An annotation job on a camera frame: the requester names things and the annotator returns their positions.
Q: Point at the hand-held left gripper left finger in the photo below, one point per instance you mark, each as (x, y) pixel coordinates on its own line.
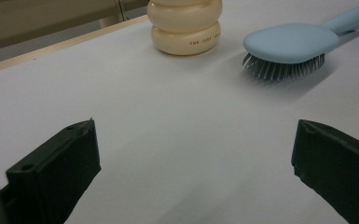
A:
(56, 174)

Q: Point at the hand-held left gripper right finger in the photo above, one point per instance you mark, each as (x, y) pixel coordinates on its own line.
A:
(338, 168)

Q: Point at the light blue hairbrush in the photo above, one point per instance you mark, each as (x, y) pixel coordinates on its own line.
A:
(289, 43)

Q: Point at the cream ringed duck holder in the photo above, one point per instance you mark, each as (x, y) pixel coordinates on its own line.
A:
(183, 28)

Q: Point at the beige wooden post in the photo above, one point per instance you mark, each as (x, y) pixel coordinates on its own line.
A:
(110, 21)

